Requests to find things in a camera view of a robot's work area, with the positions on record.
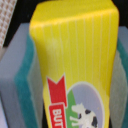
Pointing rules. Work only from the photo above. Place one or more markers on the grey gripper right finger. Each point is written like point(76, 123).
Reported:
point(119, 85)

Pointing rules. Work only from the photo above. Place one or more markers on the woven beige placemat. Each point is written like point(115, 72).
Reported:
point(6, 12)

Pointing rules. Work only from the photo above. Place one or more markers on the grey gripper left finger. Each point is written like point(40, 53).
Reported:
point(20, 82)

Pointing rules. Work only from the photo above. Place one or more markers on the yellow butter box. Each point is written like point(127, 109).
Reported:
point(76, 43)

